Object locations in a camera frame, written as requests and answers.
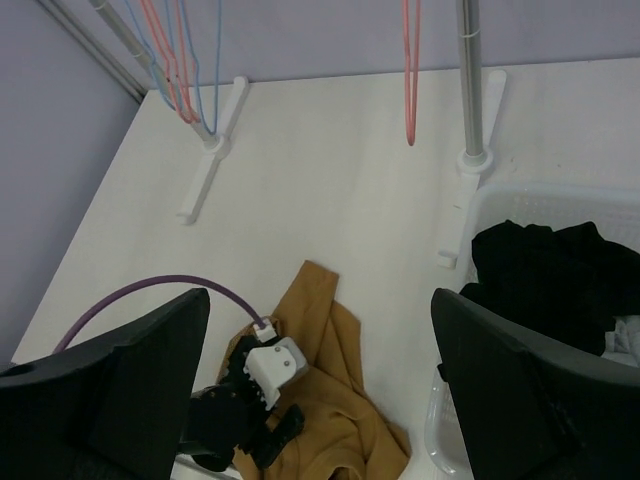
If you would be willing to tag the black tank top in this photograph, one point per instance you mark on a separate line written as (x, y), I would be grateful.
(570, 284)

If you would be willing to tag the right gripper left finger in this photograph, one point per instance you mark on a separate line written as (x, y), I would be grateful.
(112, 407)

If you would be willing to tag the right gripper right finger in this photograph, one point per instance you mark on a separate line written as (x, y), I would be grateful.
(531, 407)

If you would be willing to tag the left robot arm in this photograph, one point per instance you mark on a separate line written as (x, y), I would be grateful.
(207, 438)

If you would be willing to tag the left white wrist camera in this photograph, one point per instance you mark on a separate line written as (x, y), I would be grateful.
(274, 363)

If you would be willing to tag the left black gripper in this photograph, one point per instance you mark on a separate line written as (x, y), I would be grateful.
(243, 410)

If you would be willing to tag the white plastic basket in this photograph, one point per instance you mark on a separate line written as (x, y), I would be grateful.
(614, 212)

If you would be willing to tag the brown tank top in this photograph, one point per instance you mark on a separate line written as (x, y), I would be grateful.
(345, 436)

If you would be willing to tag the grey tank top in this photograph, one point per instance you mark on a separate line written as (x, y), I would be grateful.
(622, 344)

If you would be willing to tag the white and metal clothes rack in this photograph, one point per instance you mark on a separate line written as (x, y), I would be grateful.
(481, 102)

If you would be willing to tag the pink hanger with brown top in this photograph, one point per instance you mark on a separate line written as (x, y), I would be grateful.
(411, 68)

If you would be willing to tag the light blue hanger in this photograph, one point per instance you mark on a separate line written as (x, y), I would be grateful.
(144, 54)

